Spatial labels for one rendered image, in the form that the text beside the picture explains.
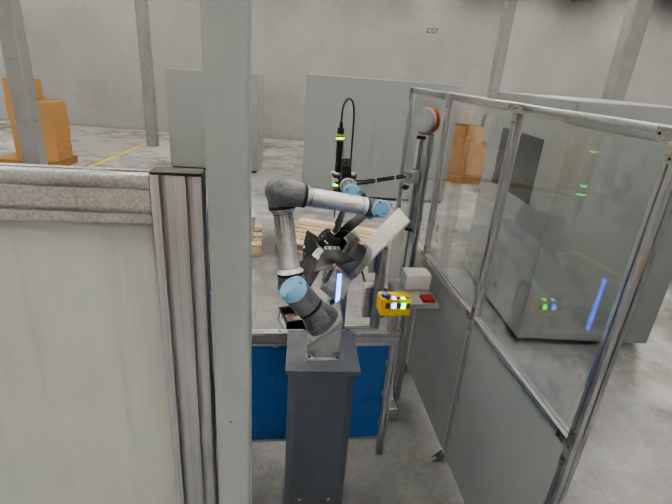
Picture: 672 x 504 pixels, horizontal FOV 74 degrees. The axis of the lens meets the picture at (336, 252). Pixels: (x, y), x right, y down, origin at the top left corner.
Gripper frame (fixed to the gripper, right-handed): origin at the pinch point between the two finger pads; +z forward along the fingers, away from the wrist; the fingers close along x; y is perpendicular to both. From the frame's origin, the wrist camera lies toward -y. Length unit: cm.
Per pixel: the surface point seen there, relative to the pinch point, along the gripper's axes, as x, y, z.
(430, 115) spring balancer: 58, -26, 52
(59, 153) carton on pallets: -452, 138, 698
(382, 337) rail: 25, 83, -22
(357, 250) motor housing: 15, 50, 18
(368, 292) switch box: 28, 85, 34
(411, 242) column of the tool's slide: 58, 57, 53
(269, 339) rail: -34, 84, -22
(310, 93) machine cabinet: 17, -9, 566
